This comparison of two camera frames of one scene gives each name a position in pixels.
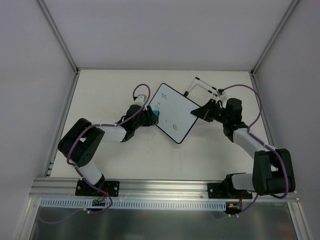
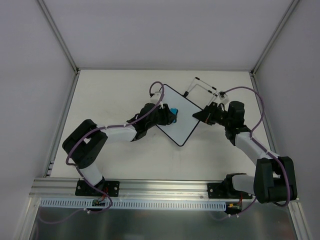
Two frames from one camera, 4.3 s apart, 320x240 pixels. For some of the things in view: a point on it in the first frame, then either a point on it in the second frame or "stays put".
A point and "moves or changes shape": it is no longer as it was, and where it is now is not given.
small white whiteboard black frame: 175,117 stays put
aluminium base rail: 167,189 stays put
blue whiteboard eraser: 156,112 moves or changes shape
